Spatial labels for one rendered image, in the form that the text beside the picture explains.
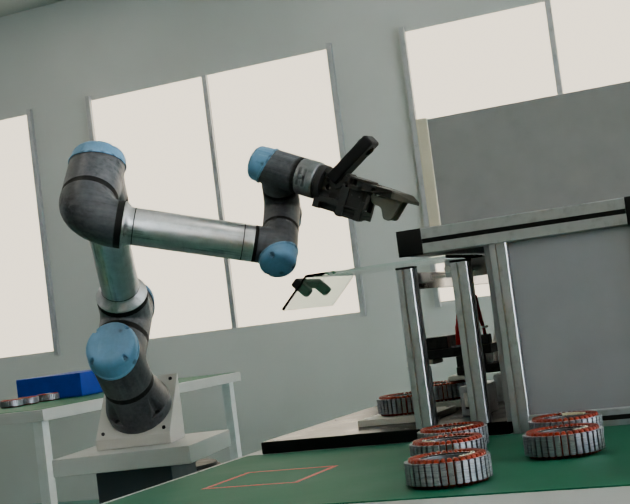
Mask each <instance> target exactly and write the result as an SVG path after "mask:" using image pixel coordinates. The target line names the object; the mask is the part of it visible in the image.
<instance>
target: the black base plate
mask: <svg viewBox="0 0 630 504"><path fill-rule="evenodd" d="M498 407H499V409H498V410H496V411H493V412H491V415H492V421H491V422H489V423H485V424H487V426H488V433H489V436H491V435H503V434H511V433H512V432H513V424H512V421H510V422H507V417H506V409H505V402H504V401H501V402H498ZM456 410H457V411H456V412H453V413H451V414H448V415H446V416H443V417H441V418H440V419H439V420H437V425H439V424H442V425H443V424H447V425H448V423H452V425H453V423H454V422H456V423H458V422H468V421H471V419H470V416H463V415H462V407H456ZM377 414H378V409H377V406H374V407H371V408H368V409H364V410H361V411H358V412H355V413H352V414H349V415H346V416H343V417H339V418H336V419H333V420H330V421H327V422H324V423H321V424H318V425H314V426H311V427H308V428H305V429H302V430H299V431H296V432H293V433H289V434H286V435H283V436H280V437H277V438H274V439H271V440H268V441H264V442H262V443H261V446H262V454H273V453H285V452H297V451H309V450H321V449H333V448H345V447H357V446H370V445H382V444H394V443H406V442H413V441H414V440H417V439H418V437H417V432H418V431H420V429H416V423H415V422H413V423H401V424H390V425H379V426H368V427H358V422H357V421H359V420H362V419H365V418H368V417H371V416H374V415H377Z"/></svg>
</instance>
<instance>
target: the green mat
mask: <svg viewBox="0 0 630 504"><path fill-rule="evenodd" d="M523 434H525V433H518V434H506V435H494V436H489V441H490V442H489V443H488V444H487V449H488V451H489V452H490V455H491V462H492V470H493V475H492V476H490V477H489V478H488V479H487V480H486V481H483V482H479V483H474V484H472V485H469V484H468V485H467V486H463V485H462V486H460V487H458V486H455V487H453V488H452V487H450V484H449V487H448V488H444V487H442V488H441V489H438V488H436V489H417V488H416V489H415V488H412V487H411V486H409V485H407V484H406V476H405V468H404V462H405V461H406V460H408V458H410V449H409V444H411V443H413V442H409V443H397V444H385V445H373V446H360V447H348V448H336V449H324V450H312V451H300V452H288V453H276V454H263V455H251V456H246V457H243V458H240V459H237V460H234V461H231V462H228V463H225V464H222V465H219V466H216V467H213V468H210V469H207V470H204V471H201V472H198V473H195V474H192V475H189V476H186V477H183V478H180V479H177V480H174V481H171V482H168V483H165V484H162V485H159V486H156V487H153V488H150V489H147V490H144V491H141V492H138V493H135V494H132V495H129V496H126V497H123V498H120V499H117V500H114V501H111V502H108V503H105V504H353V503H368V502H384V501H400V500H416V499H431V498H447V497H463V496H479V495H494V494H510V493H526V492H542V491H557V490H573V489H589V488H605V487H620V486H630V424H627V425H615V426H604V438H605V445H606V447H605V448H604V449H602V451H600V452H598V453H595V454H590V455H586V456H580V457H576V456H575V457H574V458H572V457H570V456H569V458H564V455H563V458H562V459H559V458H557V459H550V460H548V459H545V460H542V459H540V460H538V459H531V458H530V457H528V456H525V452H524V445H523V438H522V435H523ZM335 465H338V466H336V467H333V468H331V469H329V470H326V471H324V472H321V473H319V474H317V475H314V476H312V477H309V478H307V479H304V480H302V481H300V482H297V483H285V482H295V481H298V480H300V479H302V478H305V477H307V476H310V475H312V474H315V473H317V472H320V471H322V470H324V469H327V468H329V467H322V466H335ZM309 467H319V468H309ZM296 468H306V469H296ZM283 469H293V470H283ZM270 470H280V471H270ZM257 471H267V472H257ZM247 472H254V473H248V474H245V475H243V476H240V477H237V478H234V479H232V480H229V481H226V482H223V483H221V484H218V485H215V486H213V487H210V488H214V489H203V488H206V487H208V486H211V485H214V484H217V483H220V482H222V481H225V480H228V479H231V478H233V477H236V476H239V475H242V474H244V473H247ZM271 483H283V484H271ZM257 484H269V485H257ZM243 485H256V486H243ZM230 486H242V487H230ZM216 487H228V488H216Z"/></svg>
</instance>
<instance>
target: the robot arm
mask: <svg viewBox="0 0 630 504"><path fill-rule="evenodd" d="M378 145H379V143H378V141H377V140H376V139H375V138H374V137H373V136H363V137H362V138H360V139H359V140H358V141H357V143H356V144H355V145H354V146H353V147H352V149H351V150H350V151H349V152H348V153H347V154H346V155H345V156H344V157H343V158H342V159H341V160H340V161H339V162H338V163H337V165H336V166H335V167H334V168H333V167H331V166H328V165H325V164H324V163H322V162H318V161H315V160H312V159H308V158H304V157H301V156H298V155H294V154H291V153H288V152H284V151H281V150H279V149H277V148H276V149H274V148H270V147H266V146H260V147H258V148H256V149H255V151H254V152H253V153H252V154H251V156H250V159H249V162H248V167H247V172H248V176H249V177H250V178H251V179H252V180H254V181H256V182H257V183H261V184H262V191H263V199H264V215H263V226H258V225H251V224H244V223H237V222H230V221H224V220H217V219H210V218H203V217H196V216H189V215H183V214H176V213H169V212H162V211H155V210H148V209H142V208H135V207H132V206H131V205H130V203H129V202H128V195H127V190H126V185H125V179H124V174H125V171H126V169H127V165H126V158H125V156H124V154H123V152H122V151H121V150H120V149H119V148H117V147H116V146H113V145H111V144H110V143H107V142H103V141H87V142H84V143H81V144H79V145H78V146H77V147H76V148H75V149H74V150H73V151H72V154H71V156H70V157H69V160H68V167H67V171H66V175H65V179H64V183H63V186H62V190H61V193H60V197H59V211H60V214H61V216H62V219H63V220H64V222H65V223H66V225H67V226H68V227H69V228H70V229H71V230H72V231H73V232H75V233H76V234H77V235H79V236H80V237H82V238H84V239H86V240H88V241H89V244H90V248H91V252H92V256H93V260H94V264H95V268H96V272H97V276H98V280H99V284H100V287H99V289H98V291H97V293H96V301H97V305H98V309H99V313H100V323H99V328H98V329H96V331H97V332H96V333H92V335H91V336H90V338H89V339H88V342H87V345H86V356H87V359H88V364H89V366H90V368H91V370H92V371H93V373H94V374H95V376H96V378H97V380H98V382H99V384H100V386H101V388H102V390H103V392H104V394H105V396H106V414H107V417H108V419H109V421H110V423H111V425H112V426H113V427H114V428H115V429H116V430H117V431H119V432H122V433H125V434H138V433H143V432H146V431H148V430H151V429H152V428H154V427H156V426H157V425H158V424H160V423H161V422H162V421H163V420H164V419H165V417H166V416H167V415H168V413H169V411H170V408H171V403H172V400H171V395H170V393H169V391H168V388H167V387H166V385H165V384H164V383H163V382H162V381H161V380H159V379H158V378H157V377H156V376H155V375H154V374H152V371H151V369H150V367H149V365H148V363H147V359H146V354H147V348H148V341H149V335H150V329H151V323H152V318H153V315H154V310H155V303H154V296H153V293H152V291H151V289H150V288H149V287H148V286H147V285H145V284H144V282H143V281H142V280H140V279H139V278H138V277H137V272H136V267H135V263H134V258H133V253H132V249H131V245H134V246H141V247H148V248H155V249H162V250H170V251H177V252H184V253H191V254H198V255H206V256H213V257H220V258H227V259H234V260H241V261H249V262H255V263H259V265H260V268H261V270H262V271H263V272H264V273H265V274H268V275H269V276H271V277H284V276H287V275H289V274H290V273H291V272H292V271H293V270H294V268H295V266H296V262H297V256H298V233H299V227H300V225H301V218H302V210H301V207H300V197H299V195H302V196H305V197H308V198H311V199H313V202H312V206H313V207H316V208H322V209H325V210H328V211H331V212H334V214H335V215H336V216H339V217H344V218H349V219H352V220H354V221H357V222H362V221H368V222H371V218H372V215H373V211H374V207H375V205H377V206H379V207H380V208H381V211H382V217H383V219H385V220H387V221H390V220H392V221H397V220H398V219H399V218H400V216H401V214H402V213H403V211H404V209H405V208H406V206H407V204H408V203H409V204H413V205H416V206H419V204H420V203H419V202H418V200H417V199H416V198H415V197H414V196H412V195H410V194H407V193H404V192H401V191H398V190H395V189H392V188H389V187H386V186H382V185H379V184H378V182H375V181H372V180H368V179H365V178H361V177H357V176H356V175H355V174H352V173H353V171H354V170H355V169H356V168H357V167H358V166H359V165H360V164H361V163H362V162H363V161H364V160H365V159H366V158H367V157H368V156H369V155H370V154H372V153H373V151H374V149H375V148H376V147H377V146H378ZM376 194H377V195H378V196H377V195H376ZM366 211H367V212H366Z"/></svg>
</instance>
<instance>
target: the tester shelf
mask: <svg viewBox="0 0 630 504"><path fill-rule="evenodd" d="M624 225H630V196H627V197H622V198H616V199H609V200H602V201H596V202H589V203H583V204H576V205H570V206H563V207H557V208H550V209H544V210H537V211H530V212H524V213H517V214H511V215H504V216H498V217H491V218H485V219H478V220H472V221H465V222H458V223H452V224H445V225H439V226H432V227H426V228H418V229H411V230H405V231H398V232H396V238H397V246H398V254H399V258H402V257H435V256H442V255H470V254H473V255H475V254H477V255H482V256H485V252H484V246H487V245H490V244H498V243H504V242H513V241H520V240H527V239H534V238H541V237H548V236H555V235H562V234H569V233H576V232H583V231H590V230H597V229H604V228H610V227H617V226H624Z"/></svg>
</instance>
